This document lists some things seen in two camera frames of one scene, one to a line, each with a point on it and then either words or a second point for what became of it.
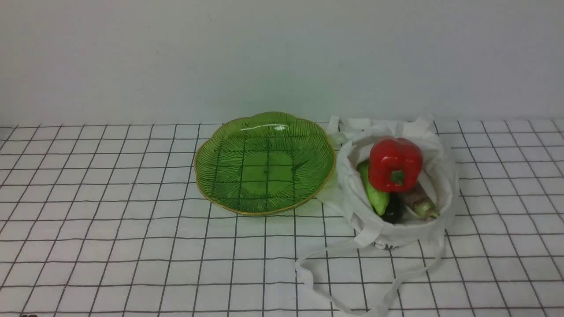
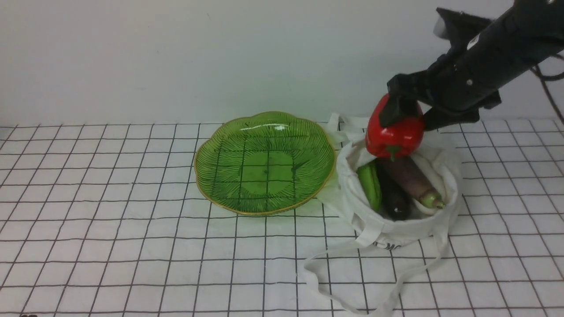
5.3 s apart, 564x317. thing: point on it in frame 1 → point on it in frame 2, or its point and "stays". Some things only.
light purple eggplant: (422, 205) → (407, 170)
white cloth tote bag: (351, 139) stays
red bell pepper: (395, 164) → (402, 139)
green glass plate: (267, 164) stays
